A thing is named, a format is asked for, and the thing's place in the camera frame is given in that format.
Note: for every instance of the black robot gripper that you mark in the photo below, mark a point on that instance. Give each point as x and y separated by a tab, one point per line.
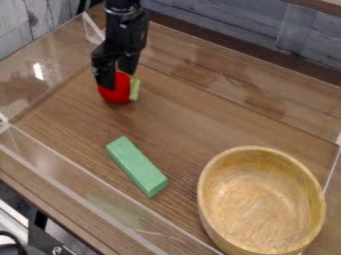
128	22

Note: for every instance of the red plush fruit green leaf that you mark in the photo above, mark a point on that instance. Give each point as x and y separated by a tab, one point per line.
126	90

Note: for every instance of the clear acrylic tray walls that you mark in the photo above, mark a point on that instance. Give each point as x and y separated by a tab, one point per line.
209	99

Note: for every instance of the green rectangular block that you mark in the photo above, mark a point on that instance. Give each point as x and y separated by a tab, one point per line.
144	173

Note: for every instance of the wooden bowl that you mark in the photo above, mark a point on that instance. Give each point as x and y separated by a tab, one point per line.
261	203

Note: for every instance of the clear acrylic corner bracket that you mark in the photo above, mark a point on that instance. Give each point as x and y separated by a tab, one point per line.
94	33

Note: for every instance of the black table leg bracket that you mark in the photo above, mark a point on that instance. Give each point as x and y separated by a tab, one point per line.
41	239

